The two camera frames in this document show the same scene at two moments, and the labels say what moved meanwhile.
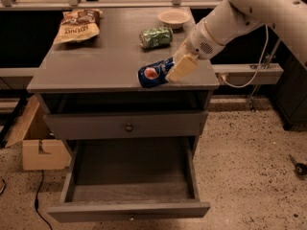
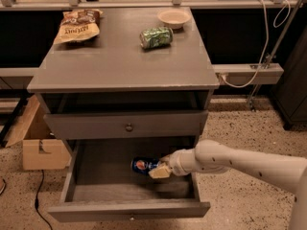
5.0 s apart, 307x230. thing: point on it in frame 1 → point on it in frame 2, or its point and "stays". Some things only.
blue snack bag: (153, 75) → (143, 165)
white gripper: (200, 41) → (176, 163)
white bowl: (174, 18) stays
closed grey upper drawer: (128, 125) stays
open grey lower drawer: (114, 178) stays
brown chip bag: (78, 24) stays
